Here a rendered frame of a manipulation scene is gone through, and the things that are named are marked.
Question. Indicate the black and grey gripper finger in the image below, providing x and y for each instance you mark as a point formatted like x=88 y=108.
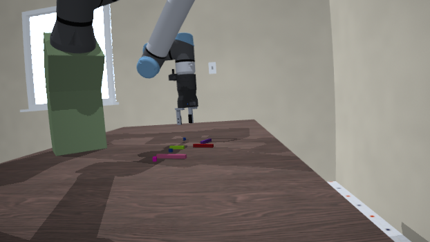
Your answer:
x=190 y=116
x=178 y=116

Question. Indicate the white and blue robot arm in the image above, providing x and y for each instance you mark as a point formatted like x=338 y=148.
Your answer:
x=74 y=33

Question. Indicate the pink rod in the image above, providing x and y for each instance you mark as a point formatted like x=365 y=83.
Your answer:
x=172 y=156

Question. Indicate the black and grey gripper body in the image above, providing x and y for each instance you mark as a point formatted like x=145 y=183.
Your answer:
x=186 y=84

